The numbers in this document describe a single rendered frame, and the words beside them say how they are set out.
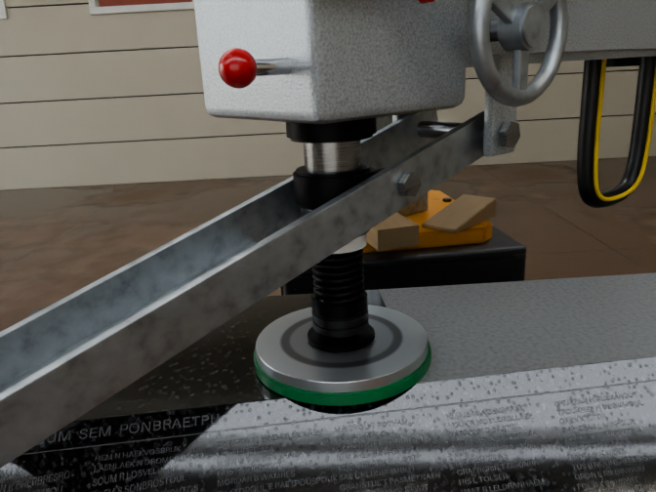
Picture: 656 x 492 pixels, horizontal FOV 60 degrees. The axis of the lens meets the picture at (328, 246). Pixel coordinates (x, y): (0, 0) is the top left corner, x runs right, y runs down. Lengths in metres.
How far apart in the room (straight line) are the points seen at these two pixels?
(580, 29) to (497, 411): 0.48
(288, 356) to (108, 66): 6.52
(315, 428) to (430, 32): 0.42
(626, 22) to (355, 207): 0.50
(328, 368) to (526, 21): 0.41
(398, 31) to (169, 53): 6.37
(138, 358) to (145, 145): 6.55
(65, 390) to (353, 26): 0.38
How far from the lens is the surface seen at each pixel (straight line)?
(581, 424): 0.72
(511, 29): 0.60
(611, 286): 0.99
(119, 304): 0.61
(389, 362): 0.65
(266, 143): 6.74
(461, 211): 1.49
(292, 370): 0.64
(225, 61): 0.48
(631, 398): 0.75
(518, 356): 0.74
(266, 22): 0.55
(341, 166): 0.61
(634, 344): 0.81
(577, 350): 0.77
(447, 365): 0.70
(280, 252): 0.54
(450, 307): 0.86
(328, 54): 0.49
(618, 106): 7.50
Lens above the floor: 1.17
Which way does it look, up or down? 17 degrees down
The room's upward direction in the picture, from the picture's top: 3 degrees counter-clockwise
